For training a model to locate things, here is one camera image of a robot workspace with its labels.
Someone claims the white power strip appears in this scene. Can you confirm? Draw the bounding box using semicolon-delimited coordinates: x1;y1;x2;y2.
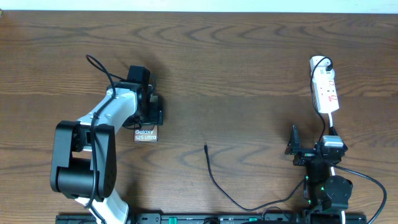
310;55;339;114

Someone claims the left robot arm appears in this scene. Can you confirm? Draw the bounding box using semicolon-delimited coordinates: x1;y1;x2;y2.
50;65;163;224

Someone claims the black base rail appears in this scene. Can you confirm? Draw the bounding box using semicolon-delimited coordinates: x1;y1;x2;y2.
55;210;367;224

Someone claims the white power strip cord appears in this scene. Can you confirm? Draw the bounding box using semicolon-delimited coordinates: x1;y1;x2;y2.
328;112;346;224

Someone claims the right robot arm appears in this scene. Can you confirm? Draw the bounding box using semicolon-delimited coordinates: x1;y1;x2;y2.
285;125;353;223

